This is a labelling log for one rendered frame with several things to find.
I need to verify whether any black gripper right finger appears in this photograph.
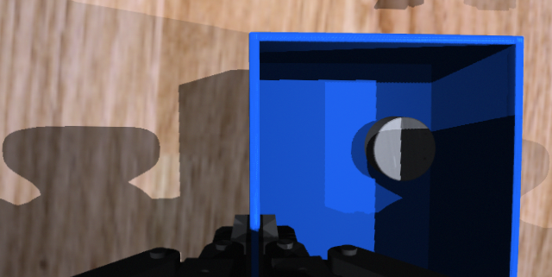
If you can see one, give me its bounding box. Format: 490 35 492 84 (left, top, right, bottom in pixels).
259 214 450 277

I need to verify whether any blue bin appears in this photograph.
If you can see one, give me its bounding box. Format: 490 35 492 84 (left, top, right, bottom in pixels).
249 32 524 277

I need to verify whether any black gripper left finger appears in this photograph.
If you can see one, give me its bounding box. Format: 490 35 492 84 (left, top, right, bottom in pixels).
72 215 252 277

